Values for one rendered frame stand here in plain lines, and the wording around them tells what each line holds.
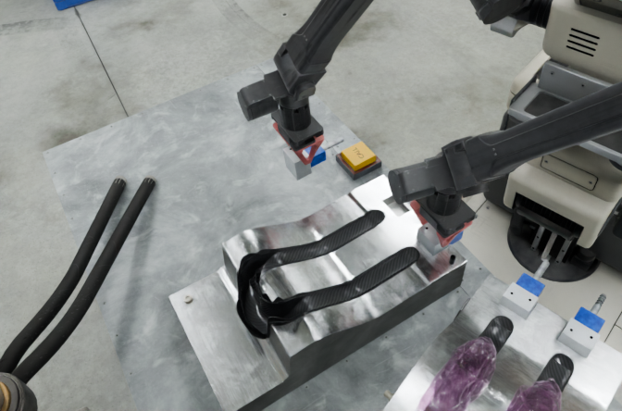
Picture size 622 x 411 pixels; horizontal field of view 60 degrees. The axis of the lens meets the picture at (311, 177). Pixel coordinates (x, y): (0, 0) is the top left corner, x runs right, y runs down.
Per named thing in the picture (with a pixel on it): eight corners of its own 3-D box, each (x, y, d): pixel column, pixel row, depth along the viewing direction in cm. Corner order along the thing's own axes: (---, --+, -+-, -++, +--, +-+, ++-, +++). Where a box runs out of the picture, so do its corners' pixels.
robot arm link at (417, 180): (494, 189, 80) (476, 133, 81) (423, 209, 78) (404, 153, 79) (461, 198, 91) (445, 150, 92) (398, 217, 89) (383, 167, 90)
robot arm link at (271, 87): (317, 84, 90) (296, 41, 92) (254, 107, 87) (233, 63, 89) (309, 113, 101) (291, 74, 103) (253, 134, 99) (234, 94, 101)
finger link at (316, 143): (299, 177, 109) (293, 144, 102) (281, 155, 113) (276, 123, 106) (328, 163, 111) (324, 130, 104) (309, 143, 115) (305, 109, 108)
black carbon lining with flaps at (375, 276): (377, 211, 111) (378, 180, 104) (427, 267, 102) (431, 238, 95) (224, 293, 101) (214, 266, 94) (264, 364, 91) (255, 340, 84)
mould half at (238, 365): (382, 200, 122) (384, 159, 112) (460, 285, 106) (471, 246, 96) (176, 311, 107) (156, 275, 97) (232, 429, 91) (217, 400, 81)
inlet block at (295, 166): (337, 141, 120) (335, 123, 116) (349, 154, 117) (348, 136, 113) (285, 166, 116) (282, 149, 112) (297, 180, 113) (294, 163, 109)
